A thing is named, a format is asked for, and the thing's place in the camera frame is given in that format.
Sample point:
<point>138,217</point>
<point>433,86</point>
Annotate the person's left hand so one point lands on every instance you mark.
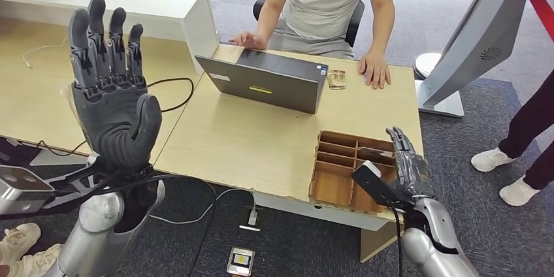
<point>375,69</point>

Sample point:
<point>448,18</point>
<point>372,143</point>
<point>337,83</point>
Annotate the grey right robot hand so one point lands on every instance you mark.
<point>413,175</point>

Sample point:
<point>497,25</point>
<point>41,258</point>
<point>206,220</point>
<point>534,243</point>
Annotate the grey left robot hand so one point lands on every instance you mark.
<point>117,123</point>

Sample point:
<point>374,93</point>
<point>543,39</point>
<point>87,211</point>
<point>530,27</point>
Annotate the person's right hand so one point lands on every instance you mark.
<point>251,41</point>

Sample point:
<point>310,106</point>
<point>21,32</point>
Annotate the person's left forearm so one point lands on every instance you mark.
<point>383,28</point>

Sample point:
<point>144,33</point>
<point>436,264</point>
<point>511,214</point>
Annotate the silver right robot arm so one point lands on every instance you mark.
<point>428,249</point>

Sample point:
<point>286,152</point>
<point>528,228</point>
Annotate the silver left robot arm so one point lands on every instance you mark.
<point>99,218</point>

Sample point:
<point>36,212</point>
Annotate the person's right forearm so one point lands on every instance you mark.
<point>268,22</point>

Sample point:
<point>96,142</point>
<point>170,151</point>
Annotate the person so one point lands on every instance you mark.
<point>532,123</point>
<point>329,6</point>

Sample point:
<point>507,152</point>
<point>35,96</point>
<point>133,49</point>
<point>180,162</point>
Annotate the dark grey laptop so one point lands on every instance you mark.
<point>268,89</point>

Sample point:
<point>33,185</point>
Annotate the round white stand base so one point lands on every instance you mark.
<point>426,66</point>

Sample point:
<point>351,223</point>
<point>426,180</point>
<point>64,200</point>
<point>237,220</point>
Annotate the black office chair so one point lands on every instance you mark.
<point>355,22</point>

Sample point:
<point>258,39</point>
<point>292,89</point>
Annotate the light wooden desk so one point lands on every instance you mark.
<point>34,102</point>
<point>376,240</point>

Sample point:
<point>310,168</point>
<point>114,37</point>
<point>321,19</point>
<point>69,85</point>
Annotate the wooden divided organizer box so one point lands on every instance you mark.
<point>333,180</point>

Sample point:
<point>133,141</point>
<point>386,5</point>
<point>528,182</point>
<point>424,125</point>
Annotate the white raised counter shelf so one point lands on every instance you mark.
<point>164,2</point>

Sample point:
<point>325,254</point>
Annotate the silver kiosk stand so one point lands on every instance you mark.
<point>476,28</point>

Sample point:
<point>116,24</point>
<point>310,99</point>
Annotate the white shoe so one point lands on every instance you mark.
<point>19,240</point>
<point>34,262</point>

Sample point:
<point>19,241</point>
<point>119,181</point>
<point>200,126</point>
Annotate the white plug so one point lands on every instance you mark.
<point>253,216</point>

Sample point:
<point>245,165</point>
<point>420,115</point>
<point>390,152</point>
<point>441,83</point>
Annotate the small white strip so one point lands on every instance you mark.
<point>249,228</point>

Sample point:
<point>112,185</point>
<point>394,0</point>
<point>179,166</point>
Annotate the red barrier bar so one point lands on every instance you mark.
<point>543,11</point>

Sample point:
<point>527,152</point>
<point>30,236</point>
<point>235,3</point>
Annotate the silver floor socket box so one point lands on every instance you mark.
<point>240,261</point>

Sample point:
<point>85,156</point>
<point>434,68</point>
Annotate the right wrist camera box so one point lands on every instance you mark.
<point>372,182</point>

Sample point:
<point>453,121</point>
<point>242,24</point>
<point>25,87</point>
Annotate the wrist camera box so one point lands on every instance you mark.
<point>21,188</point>
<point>372,182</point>

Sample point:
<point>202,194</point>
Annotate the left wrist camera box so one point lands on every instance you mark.
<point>21,188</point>

